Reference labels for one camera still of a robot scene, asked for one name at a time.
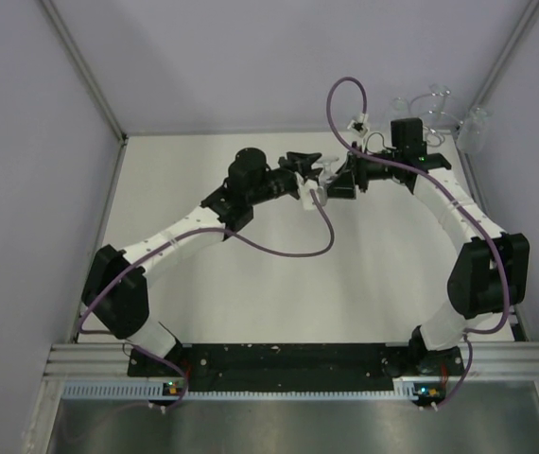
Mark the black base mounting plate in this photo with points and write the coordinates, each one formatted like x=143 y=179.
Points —
x=308 y=367

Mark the hanging wine glass right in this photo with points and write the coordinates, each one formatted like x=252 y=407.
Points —
x=473 y=132

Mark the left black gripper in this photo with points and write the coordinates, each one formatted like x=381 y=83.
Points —
x=305 y=160

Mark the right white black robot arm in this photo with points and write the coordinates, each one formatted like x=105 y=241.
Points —
x=490 y=273

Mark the hanging wine glass left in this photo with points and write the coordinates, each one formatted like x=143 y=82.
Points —
x=398 y=109

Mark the chrome wine glass rack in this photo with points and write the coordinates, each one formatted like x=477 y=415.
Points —
x=437 y=124

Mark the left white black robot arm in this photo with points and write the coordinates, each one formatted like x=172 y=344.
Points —
x=117 y=285

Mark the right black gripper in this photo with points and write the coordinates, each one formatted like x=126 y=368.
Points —
x=343 y=184

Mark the clear patterned wine glass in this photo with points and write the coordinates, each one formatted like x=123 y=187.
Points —
x=325 y=165

